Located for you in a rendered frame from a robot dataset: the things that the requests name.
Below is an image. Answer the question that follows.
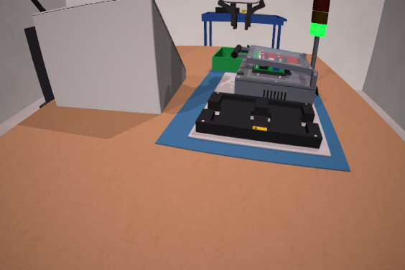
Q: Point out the green circuit board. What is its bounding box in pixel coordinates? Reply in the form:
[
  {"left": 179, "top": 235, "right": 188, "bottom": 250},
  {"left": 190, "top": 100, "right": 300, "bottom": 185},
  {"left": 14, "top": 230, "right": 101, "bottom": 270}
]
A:
[{"left": 254, "top": 65, "right": 285, "bottom": 73}]

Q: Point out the green bin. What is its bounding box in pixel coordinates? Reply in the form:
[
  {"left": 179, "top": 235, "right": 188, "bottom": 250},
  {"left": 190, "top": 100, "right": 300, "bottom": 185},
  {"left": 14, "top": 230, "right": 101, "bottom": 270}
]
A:
[{"left": 212, "top": 47, "right": 243, "bottom": 73}]

